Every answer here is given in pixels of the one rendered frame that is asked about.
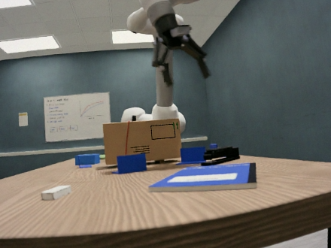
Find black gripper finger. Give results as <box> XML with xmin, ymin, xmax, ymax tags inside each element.
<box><xmin>175</xmin><ymin>34</ymin><xmax>209</xmax><ymax>79</ymax></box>
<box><xmin>150</xmin><ymin>36</ymin><xmax>173</xmax><ymax>87</ymax></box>

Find blue notebook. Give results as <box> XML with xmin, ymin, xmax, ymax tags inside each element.
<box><xmin>148</xmin><ymin>162</ymin><xmax>257</xmax><ymax>192</ymax></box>

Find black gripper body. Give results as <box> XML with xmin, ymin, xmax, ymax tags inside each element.
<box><xmin>153</xmin><ymin>15</ymin><xmax>181</xmax><ymax>50</ymax></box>

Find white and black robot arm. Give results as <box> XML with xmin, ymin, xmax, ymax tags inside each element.
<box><xmin>121</xmin><ymin>0</ymin><xmax>200</xmax><ymax>133</ymax></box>

